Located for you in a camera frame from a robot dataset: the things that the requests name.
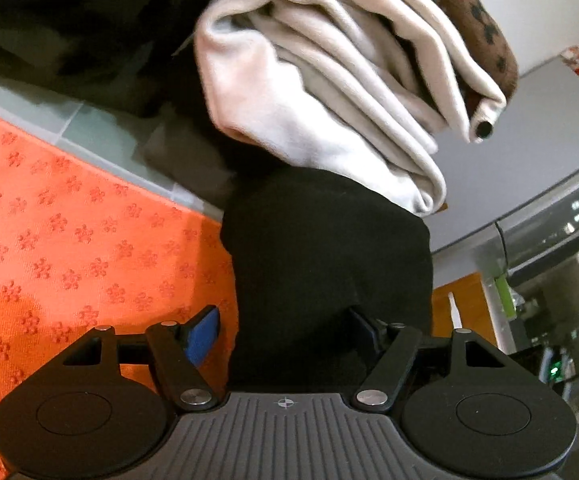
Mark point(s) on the wooden chair right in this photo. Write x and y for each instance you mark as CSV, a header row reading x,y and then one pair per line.
x,y
462,303

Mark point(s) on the black garment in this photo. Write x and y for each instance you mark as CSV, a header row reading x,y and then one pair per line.
x,y
318,260

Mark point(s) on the white folded garment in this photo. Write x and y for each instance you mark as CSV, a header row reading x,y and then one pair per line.
x,y
359,88

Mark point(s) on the orange patterned table cloth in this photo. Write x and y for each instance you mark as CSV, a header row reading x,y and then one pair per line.
x,y
80,247

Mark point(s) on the brown patterned garment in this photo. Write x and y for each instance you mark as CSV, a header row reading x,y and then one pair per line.
x,y
484,40

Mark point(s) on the dark clothes pile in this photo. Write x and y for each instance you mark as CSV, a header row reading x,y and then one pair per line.
x,y
135,56

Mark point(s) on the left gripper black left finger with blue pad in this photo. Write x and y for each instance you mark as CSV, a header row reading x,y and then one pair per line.
x,y
174,351

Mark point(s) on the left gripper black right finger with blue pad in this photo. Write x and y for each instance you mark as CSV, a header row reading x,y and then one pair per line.
x,y
402,360

